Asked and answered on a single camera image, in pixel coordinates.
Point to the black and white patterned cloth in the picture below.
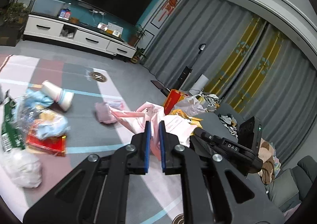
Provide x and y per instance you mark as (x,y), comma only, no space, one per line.
(210,101)

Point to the red snack packet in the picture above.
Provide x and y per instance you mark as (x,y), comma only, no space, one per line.
(47,143)

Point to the red wall decoration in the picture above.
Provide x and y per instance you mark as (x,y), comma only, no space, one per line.
(171,6)

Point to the pink cloth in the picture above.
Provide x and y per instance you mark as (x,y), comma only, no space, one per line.
(106,113)

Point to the translucent white plastic bag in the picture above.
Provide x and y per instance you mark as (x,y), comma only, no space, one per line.
(190,105)

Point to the white paper cup stack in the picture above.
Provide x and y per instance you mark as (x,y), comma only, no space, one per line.
(58,94)

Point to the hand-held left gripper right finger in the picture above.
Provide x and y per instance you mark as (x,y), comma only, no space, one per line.
(162,148)

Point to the blue face mask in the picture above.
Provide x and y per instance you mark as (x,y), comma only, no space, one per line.
(40,98)

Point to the pink box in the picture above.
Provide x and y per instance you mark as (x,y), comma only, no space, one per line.
(102,26)

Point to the brown printed blanket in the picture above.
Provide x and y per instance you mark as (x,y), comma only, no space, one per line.
(268,162)

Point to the pink plastic bag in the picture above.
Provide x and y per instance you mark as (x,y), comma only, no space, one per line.
(138,117)

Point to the clear plastic bag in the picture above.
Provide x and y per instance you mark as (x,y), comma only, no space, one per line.
(37,117)

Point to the tall potted plant orange pot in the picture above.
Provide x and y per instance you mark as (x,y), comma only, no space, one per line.
(137,34)

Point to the leafy potted plant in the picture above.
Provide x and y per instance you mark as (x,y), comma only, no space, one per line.
(16,12)

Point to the white television cabinet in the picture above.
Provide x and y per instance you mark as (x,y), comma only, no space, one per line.
(94,39)

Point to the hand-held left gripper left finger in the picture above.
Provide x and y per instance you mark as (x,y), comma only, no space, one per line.
(147,148)

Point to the translucent blue storage box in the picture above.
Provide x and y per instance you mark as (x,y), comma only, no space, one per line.
(47,6)

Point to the grey and yellow curtain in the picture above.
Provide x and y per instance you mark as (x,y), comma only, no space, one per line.
(223,48)

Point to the grey sofa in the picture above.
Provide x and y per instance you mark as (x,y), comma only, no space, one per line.
(284,189)

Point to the dark flat board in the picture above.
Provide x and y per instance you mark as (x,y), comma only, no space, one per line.
(159,86)

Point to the white card box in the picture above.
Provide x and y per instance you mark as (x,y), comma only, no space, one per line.
(116,28)

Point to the green snack packet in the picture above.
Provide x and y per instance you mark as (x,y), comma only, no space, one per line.
(10,127)

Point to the red paper bag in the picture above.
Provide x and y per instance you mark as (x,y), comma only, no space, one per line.
(171,101)

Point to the blue and red boxes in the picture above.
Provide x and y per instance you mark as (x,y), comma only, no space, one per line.
(65,14)

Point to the black upright floor cleaner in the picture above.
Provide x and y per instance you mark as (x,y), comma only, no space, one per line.
(185,72)

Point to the small potted plant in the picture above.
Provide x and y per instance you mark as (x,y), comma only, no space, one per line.
(138,54)

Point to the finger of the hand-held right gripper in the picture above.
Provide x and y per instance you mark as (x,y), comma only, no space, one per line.
(205,136)

